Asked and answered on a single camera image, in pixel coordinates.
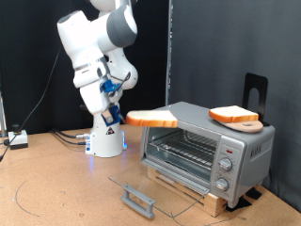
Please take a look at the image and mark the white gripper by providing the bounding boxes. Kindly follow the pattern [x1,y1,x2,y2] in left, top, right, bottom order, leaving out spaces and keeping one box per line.
[79,82,119,124]

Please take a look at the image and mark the metal spatula with blue block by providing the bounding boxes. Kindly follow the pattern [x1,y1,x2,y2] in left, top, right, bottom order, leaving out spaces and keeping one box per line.
[79,104,130,128]

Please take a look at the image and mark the white bread slice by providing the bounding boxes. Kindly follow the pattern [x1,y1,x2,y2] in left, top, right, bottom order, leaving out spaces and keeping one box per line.
[208,105,260,124]
[125,109,179,128]

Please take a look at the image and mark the silver oven knob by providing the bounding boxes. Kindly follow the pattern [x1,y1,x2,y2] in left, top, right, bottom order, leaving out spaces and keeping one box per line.
[218,156,233,172]
[214,177,230,192]

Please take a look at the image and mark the silver toaster oven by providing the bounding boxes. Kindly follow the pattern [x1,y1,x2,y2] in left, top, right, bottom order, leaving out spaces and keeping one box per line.
[139,101,277,209]

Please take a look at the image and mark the tall aluminium pole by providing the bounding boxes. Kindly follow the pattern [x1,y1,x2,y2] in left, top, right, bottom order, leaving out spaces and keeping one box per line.
[165,0,174,106]

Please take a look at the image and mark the grey emergency stop box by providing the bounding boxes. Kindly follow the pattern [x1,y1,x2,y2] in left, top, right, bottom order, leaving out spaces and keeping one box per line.
[8,123,29,151]

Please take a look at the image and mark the black backdrop curtain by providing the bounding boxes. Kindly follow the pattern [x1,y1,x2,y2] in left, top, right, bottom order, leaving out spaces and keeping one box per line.
[0,0,170,137]

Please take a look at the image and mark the short metal pole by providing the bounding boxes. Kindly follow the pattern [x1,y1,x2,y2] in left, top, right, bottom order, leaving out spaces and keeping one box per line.
[0,90,8,138]

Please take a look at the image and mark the round wooden board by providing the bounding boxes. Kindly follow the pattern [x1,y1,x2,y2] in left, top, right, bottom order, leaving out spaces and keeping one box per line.
[215,119,264,134]

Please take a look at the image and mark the slatted wooden crate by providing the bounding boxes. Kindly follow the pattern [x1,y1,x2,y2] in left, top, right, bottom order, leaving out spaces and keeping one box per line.
[146,166,229,218]

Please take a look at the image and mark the grey backdrop curtain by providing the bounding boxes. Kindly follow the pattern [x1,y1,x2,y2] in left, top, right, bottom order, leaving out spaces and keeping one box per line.
[170,0,301,212]

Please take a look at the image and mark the black metal bookend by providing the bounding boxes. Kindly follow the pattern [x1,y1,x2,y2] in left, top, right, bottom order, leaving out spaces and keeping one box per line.
[243,73,271,127]

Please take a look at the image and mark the black foam pad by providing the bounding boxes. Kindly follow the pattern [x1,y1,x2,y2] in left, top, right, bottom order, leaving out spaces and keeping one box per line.
[246,187,263,201]
[225,196,253,213]

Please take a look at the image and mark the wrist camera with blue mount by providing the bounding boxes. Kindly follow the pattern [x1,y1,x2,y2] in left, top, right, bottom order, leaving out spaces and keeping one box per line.
[100,79,122,94]

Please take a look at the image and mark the black cable with silver plug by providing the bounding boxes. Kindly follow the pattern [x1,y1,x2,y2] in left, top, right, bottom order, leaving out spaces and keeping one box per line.
[51,128,92,140]

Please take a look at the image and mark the black camera cable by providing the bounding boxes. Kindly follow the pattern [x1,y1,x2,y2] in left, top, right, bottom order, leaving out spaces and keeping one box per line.
[106,71,132,97]

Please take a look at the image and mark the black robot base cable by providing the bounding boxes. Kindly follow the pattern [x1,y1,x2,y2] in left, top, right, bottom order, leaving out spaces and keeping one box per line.
[52,131,88,146]

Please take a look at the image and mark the metal wire oven rack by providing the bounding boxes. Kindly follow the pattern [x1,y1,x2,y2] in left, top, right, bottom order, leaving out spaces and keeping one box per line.
[149,130,218,170]

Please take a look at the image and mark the long black cable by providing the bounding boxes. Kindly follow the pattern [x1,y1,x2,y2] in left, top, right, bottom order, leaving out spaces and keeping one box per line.
[0,0,74,163]

